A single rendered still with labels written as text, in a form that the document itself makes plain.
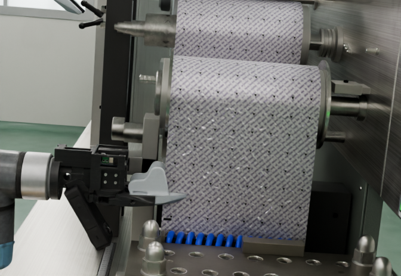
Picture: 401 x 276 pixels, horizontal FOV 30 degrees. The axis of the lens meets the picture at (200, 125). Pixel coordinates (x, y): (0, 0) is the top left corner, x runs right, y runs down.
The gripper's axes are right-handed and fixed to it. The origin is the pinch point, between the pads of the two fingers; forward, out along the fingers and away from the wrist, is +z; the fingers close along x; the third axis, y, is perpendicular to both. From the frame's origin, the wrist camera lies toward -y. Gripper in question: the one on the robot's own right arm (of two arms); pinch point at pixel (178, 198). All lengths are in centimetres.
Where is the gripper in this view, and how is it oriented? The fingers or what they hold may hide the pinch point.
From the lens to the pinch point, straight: 120.4
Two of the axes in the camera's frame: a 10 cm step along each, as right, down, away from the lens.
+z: 10.0, 0.7, 0.3
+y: 0.8, -9.8, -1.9
